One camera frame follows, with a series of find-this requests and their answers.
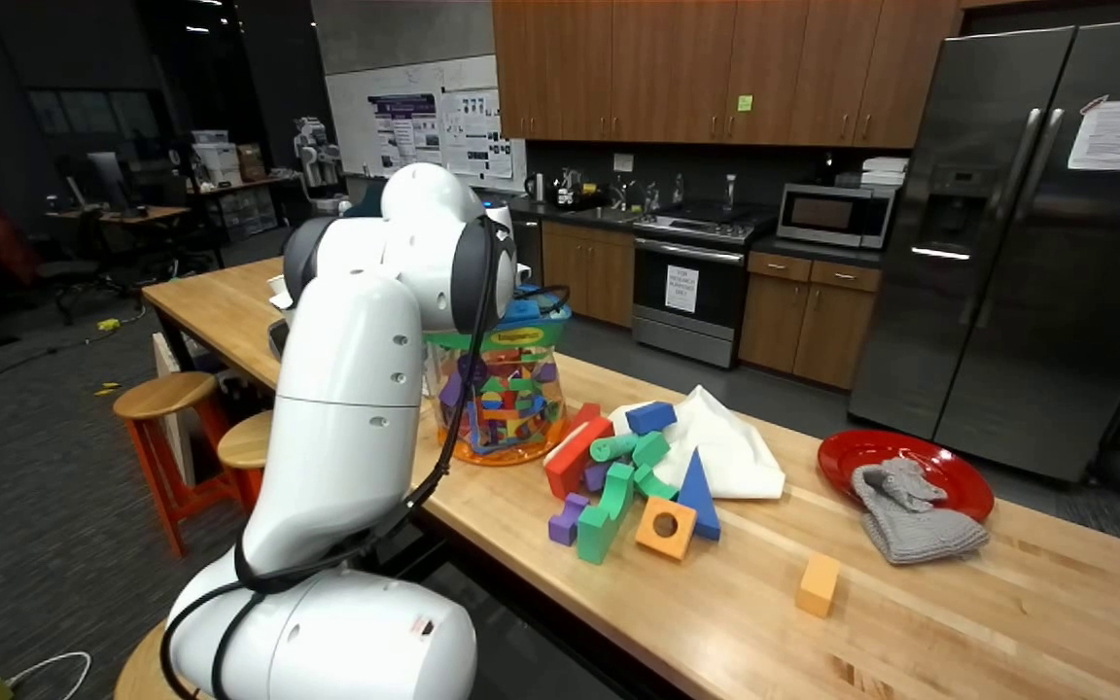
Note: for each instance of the green wooden block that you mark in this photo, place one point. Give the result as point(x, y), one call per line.
point(625, 449)

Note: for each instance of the brown wooden base cabinet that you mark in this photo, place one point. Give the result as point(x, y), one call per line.
point(817, 313)
point(594, 272)

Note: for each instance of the silver microwave oven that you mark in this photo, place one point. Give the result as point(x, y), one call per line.
point(834, 215)

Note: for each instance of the small orange cube block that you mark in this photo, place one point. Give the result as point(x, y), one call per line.
point(817, 584)

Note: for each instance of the blue rectangular foam block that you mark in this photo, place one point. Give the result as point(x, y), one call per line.
point(650, 418)

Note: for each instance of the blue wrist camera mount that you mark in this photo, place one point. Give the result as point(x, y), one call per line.
point(540, 309)

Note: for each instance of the round wooden stool seat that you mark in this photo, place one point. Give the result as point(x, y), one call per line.
point(138, 683)

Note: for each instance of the white folded towels stack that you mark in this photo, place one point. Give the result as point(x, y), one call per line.
point(886, 169)

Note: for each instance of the grey folded cloth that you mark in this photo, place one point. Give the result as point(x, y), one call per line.
point(917, 517)

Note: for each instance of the blue triangle foam block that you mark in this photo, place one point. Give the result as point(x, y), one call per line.
point(698, 499)

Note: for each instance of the wooden stool with red legs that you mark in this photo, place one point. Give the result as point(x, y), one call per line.
point(245, 439)
point(165, 395)

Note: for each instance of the purple wooden block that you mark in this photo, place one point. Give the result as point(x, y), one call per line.
point(566, 522)

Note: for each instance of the green sticky note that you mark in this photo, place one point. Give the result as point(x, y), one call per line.
point(744, 97)

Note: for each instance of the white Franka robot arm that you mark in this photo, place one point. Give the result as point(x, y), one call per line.
point(341, 391)

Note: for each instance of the whiteboard with posters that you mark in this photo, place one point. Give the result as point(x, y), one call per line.
point(418, 119)

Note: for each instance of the clear bin of toys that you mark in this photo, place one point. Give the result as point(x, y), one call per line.
point(514, 395)

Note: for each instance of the small purple foam block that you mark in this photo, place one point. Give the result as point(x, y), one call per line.
point(594, 474)

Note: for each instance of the orange block with round hole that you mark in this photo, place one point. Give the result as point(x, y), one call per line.
point(664, 526)

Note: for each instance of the stainless steel refrigerator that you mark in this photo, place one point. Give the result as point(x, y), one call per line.
point(1013, 258)

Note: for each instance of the brown wooden wall cabinets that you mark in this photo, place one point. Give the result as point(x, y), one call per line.
point(718, 63)

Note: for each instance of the stainless steel oven range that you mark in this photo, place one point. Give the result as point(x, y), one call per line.
point(698, 294)

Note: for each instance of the red plate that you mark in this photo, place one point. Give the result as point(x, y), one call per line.
point(874, 449)

